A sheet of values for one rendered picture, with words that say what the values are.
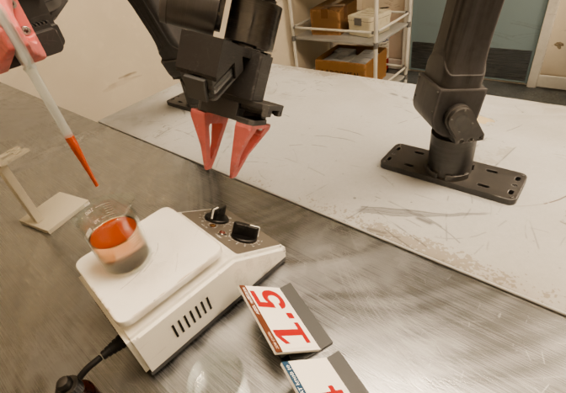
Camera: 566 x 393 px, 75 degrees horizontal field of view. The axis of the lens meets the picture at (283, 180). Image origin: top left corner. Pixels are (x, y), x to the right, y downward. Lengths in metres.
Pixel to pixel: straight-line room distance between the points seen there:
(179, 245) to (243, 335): 0.12
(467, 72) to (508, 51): 2.73
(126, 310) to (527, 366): 0.37
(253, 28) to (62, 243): 0.43
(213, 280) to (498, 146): 0.51
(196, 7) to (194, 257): 0.26
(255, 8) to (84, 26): 1.51
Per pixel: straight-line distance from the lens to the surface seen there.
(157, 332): 0.40
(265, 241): 0.46
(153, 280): 0.40
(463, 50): 0.51
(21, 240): 0.72
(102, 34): 1.93
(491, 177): 0.62
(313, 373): 0.38
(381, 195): 0.57
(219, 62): 0.35
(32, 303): 0.60
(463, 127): 0.53
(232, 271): 0.42
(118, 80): 1.97
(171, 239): 0.43
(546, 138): 0.76
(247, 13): 0.43
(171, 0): 0.43
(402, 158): 0.64
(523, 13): 3.17
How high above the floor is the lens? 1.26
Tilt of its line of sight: 36 degrees down
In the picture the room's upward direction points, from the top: 10 degrees counter-clockwise
